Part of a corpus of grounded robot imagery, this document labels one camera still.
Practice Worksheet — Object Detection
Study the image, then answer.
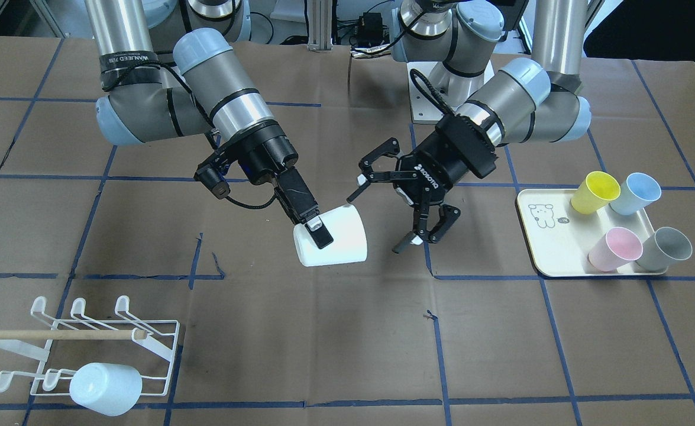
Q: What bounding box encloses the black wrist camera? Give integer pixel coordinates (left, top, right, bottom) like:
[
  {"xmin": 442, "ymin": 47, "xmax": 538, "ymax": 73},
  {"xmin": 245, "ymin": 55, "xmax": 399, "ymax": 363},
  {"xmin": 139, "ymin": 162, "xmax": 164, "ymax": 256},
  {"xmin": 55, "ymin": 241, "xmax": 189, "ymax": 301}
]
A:
[{"xmin": 193, "ymin": 164, "xmax": 231, "ymax": 199}]

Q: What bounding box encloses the cream rabbit tray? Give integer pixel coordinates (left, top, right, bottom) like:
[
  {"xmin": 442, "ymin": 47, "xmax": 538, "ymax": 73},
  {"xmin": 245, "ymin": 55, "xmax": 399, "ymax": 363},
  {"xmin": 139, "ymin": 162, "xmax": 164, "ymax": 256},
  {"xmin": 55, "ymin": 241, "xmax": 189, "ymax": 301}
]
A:
[{"xmin": 516, "ymin": 188, "xmax": 667, "ymax": 278}]

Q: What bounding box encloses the light blue plastic cup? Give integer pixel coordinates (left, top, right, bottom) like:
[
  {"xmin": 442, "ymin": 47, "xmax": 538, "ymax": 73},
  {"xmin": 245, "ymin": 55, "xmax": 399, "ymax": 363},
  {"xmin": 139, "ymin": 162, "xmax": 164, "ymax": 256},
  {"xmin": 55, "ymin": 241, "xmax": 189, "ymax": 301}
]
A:
[{"xmin": 69, "ymin": 362, "xmax": 143, "ymax": 417}]

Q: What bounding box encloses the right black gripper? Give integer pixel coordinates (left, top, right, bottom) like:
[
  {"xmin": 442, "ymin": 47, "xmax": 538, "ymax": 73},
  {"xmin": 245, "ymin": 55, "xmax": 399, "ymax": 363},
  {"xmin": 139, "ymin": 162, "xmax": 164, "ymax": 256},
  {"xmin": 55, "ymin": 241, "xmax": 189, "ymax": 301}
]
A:
[{"xmin": 220, "ymin": 121, "xmax": 334, "ymax": 249}]

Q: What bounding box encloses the aluminium frame post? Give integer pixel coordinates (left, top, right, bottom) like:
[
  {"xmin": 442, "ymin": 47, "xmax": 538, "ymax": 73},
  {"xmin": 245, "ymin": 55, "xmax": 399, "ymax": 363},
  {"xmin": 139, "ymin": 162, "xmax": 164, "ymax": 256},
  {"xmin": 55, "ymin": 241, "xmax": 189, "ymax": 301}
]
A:
[{"xmin": 305, "ymin": 1, "xmax": 336, "ymax": 51}]

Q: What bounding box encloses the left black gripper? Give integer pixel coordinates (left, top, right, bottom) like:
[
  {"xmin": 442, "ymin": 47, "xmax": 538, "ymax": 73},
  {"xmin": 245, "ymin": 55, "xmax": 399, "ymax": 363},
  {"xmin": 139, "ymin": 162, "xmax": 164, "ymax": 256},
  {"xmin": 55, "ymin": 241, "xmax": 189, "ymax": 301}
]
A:
[{"xmin": 346, "ymin": 112, "xmax": 499, "ymax": 255}]

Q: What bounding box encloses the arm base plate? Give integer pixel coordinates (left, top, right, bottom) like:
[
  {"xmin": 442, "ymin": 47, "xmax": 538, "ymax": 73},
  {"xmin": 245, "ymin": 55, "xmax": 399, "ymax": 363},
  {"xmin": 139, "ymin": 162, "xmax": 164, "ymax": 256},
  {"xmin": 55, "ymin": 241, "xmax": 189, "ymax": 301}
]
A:
[{"xmin": 408, "ymin": 62, "xmax": 460, "ymax": 125}]

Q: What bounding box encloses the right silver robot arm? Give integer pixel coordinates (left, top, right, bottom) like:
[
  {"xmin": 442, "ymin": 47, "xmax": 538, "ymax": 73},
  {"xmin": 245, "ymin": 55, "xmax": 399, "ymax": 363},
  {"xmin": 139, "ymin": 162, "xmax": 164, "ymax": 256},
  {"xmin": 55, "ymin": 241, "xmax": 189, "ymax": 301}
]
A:
[{"xmin": 86, "ymin": 1, "xmax": 333, "ymax": 249}]

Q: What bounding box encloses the white plastic cup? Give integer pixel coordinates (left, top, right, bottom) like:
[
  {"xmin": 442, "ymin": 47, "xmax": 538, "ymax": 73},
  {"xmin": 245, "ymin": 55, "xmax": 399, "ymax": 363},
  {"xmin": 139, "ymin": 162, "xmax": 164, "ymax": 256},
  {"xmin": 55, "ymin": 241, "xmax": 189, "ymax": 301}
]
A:
[{"xmin": 293, "ymin": 204, "xmax": 368, "ymax": 267}]

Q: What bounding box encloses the grey plastic cup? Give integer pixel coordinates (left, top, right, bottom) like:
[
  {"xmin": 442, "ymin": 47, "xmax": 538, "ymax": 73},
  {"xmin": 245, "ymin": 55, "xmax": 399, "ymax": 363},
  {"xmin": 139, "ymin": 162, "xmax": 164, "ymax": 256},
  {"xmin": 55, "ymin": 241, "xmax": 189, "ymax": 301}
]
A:
[{"xmin": 635, "ymin": 227, "xmax": 693, "ymax": 270}]

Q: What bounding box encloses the pink plastic cup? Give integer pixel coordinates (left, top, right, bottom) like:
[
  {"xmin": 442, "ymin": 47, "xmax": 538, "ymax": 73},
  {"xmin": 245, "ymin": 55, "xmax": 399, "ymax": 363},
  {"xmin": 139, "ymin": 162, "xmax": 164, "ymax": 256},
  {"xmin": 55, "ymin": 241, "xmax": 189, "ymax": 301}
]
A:
[{"xmin": 587, "ymin": 227, "xmax": 643, "ymax": 272}]

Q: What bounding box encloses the white wire cup rack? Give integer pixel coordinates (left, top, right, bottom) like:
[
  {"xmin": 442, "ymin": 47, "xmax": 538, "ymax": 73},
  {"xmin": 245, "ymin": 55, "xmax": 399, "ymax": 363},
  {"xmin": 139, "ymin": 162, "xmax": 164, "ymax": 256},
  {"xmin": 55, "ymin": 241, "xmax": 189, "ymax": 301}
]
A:
[{"xmin": 0, "ymin": 295, "xmax": 180, "ymax": 398}]

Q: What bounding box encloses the yellow plastic cup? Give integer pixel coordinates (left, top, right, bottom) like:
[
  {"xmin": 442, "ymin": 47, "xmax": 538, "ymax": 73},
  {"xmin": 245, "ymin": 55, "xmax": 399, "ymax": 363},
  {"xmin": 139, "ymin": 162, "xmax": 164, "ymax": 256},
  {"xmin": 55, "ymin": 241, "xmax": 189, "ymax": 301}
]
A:
[{"xmin": 571, "ymin": 172, "xmax": 621, "ymax": 215}]

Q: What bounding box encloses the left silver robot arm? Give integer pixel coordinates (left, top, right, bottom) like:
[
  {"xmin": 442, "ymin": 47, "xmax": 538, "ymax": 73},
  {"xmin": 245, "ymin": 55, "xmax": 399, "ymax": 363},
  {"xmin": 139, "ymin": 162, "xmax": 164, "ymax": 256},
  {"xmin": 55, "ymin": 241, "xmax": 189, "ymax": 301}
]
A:
[{"xmin": 348, "ymin": 1, "xmax": 591, "ymax": 254}]

